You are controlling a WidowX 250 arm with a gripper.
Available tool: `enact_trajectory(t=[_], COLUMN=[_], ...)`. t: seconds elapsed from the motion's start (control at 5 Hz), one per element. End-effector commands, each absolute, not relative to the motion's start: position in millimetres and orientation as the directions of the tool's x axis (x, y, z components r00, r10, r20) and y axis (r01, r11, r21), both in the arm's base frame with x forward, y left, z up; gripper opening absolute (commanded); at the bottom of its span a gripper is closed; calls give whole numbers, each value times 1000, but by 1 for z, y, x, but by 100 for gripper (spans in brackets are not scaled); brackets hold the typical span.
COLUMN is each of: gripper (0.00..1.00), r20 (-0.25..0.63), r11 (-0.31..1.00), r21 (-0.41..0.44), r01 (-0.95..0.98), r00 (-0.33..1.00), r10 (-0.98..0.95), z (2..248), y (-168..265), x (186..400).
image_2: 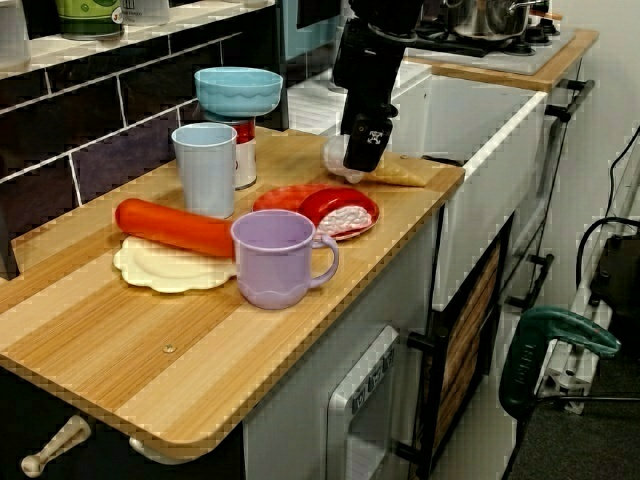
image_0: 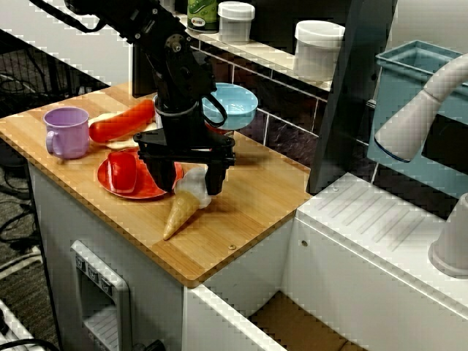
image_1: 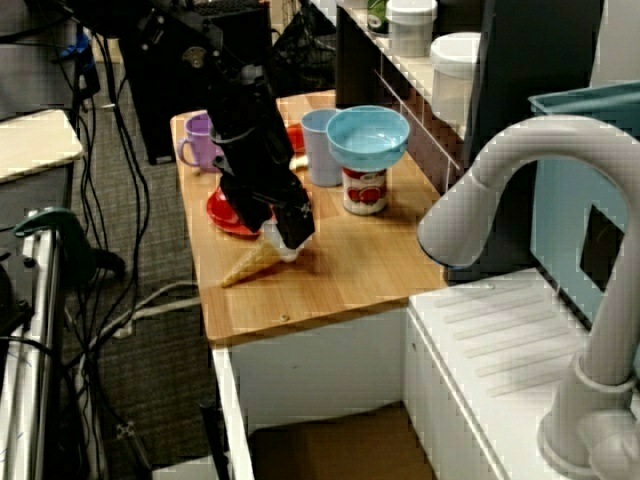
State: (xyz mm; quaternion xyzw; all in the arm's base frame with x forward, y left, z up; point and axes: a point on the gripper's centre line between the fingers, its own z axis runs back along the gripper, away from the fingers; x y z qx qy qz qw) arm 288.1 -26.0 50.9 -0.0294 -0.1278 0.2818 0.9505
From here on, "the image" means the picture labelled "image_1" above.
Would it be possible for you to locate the dark tiled backsplash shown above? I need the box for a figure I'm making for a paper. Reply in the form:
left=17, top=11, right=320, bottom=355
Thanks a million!
left=372, top=69, right=461, bottom=196

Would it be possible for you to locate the black mesh netting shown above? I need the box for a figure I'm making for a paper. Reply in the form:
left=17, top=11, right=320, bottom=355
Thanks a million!
left=272, top=0, right=337, bottom=96

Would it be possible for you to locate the toy ice cream cone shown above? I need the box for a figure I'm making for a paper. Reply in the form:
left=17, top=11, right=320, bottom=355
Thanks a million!
left=220, top=222, right=304, bottom=289

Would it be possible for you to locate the aluminium frame rail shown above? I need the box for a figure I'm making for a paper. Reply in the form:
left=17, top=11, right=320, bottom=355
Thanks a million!
left=0, top=209, right=66, bottom=480

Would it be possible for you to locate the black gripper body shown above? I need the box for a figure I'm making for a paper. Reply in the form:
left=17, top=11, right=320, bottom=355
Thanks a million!
left=212, top=129, right=311, bottom=210

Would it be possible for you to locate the black shelf side panel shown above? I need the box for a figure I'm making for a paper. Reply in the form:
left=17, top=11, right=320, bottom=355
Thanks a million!
left=334, top=4, right=384, bottom=109

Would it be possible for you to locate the light blue plastic bowl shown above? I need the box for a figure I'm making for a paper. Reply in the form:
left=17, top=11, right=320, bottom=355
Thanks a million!
left=325, top=104, right=411, bottom=169

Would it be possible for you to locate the toy tomato can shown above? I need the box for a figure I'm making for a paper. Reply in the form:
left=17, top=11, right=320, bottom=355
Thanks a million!
left=341, top=166, right=389, bottom=216

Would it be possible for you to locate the beige desk board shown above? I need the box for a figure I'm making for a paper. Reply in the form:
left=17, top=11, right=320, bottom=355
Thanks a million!
left=0, top=109, right=84, bottom=184

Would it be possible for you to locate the grey toy faucet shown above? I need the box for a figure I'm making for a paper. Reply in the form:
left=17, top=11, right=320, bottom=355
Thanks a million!
left=416, top=115, right=640, bottom=476

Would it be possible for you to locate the black hanging cable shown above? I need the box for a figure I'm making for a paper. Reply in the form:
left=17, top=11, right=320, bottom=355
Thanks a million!
left=92, top=29, right=151, bottom=311

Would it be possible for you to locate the toy hot dog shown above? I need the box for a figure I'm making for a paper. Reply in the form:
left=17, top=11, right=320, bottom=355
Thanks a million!
left=284, top=124, right=310, bottom=174

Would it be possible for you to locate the blue cable connector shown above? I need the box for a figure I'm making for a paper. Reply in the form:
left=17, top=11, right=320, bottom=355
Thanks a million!
left=52, top=32, right=96, bottom=74

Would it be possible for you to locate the red plastic plate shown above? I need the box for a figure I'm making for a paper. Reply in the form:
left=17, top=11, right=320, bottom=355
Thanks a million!
left=206, top=188, right=266, bottom=237

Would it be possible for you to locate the white toy kitchen cabinet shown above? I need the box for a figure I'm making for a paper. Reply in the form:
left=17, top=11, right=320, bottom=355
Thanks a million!
left=209, top=267, right=640, bottom=480

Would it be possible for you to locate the blue plastic bin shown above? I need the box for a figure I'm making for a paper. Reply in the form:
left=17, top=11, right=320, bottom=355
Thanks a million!
left=527, top=82, right=640, bottom=326

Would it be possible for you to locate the dark grey upright panel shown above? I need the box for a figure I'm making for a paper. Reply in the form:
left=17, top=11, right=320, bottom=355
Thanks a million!
left=462, top=0, right=604, bottom=281

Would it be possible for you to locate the beige kitchen shelf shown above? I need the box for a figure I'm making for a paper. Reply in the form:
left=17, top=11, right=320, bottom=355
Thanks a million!
left=344, top=7, right=466, bottom=146

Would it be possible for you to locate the small white lidded jar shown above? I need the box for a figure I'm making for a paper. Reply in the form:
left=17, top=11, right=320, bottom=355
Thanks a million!
left=384, top=0, right=439, bottom=59

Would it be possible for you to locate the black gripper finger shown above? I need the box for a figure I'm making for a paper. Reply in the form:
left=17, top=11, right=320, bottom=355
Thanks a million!
left=276, top=203, right=317, bottom=251
left=222, top=187, right=275, bottom=235

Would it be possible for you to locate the grey power cable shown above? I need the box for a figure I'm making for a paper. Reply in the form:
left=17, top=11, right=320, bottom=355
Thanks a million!
left=74, top=280, right=201, bottom=361

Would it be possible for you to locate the purple plastic mug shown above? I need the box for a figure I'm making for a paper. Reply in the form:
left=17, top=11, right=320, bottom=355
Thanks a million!
left=176, top=112, right=226, bottom=174

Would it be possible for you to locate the large white lidded jar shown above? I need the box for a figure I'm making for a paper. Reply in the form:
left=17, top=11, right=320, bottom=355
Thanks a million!
left=429, top=32, right=482, bottom=126

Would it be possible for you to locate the pale blue plastic cup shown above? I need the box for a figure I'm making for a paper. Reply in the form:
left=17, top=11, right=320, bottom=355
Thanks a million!
left=300, top=109, right=346, bottom=189

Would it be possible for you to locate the dark green clamp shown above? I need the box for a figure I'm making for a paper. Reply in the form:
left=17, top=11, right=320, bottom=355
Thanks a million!
left=12, top=207, right=126, bottom=289

